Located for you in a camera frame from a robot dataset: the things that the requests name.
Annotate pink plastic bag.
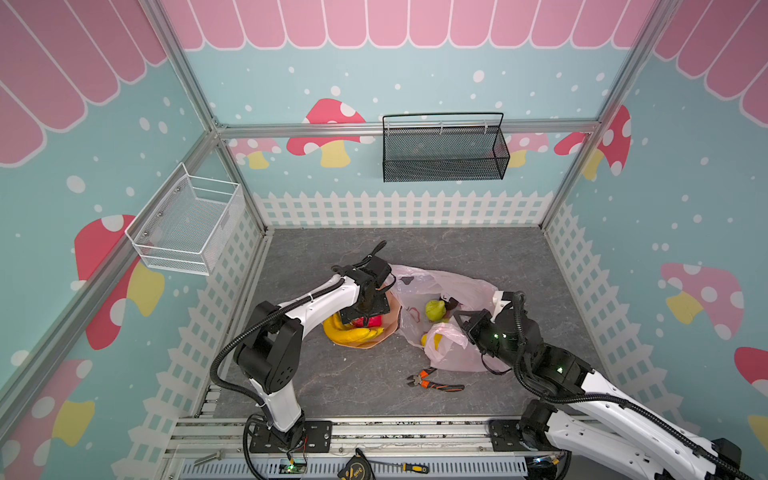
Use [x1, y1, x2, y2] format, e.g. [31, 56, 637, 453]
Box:
[389, 265, 507, 372]

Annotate yellow lemon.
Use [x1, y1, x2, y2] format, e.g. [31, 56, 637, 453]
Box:
[420, 334, 443, 351]

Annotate red dragon fruit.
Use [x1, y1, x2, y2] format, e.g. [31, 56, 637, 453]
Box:
[363, 315, 383, 328]

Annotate yellow banana bunch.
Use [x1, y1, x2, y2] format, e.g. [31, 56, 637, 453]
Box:
[323, 313, 384, 348]

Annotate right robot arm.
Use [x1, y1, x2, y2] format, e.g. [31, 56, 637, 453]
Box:
[454, 291, 747, 479]

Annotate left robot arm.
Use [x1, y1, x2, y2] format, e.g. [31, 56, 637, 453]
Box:
[209, 241, 396, 450]

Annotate pink fruit plate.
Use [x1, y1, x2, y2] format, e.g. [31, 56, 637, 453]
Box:
[323, 292, 401, 350]

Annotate yellow black screwdriver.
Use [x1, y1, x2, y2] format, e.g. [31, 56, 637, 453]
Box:
[377, 462, 430, 474]

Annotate black tape measure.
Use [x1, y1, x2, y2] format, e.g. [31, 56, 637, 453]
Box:
[337, 449, 375, 480]

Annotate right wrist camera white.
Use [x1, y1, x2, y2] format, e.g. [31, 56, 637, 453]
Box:
[492, 291, 512, 316]

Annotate orange handled pliers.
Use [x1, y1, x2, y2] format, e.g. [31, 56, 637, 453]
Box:
[406, 367, 466, 394]

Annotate black mesh wall basket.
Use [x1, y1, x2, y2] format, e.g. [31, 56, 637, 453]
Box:
[382, 112, 511, 183]

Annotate white wire wall basket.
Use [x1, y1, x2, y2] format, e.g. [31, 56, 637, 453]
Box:
[125, 164, 245, 276]

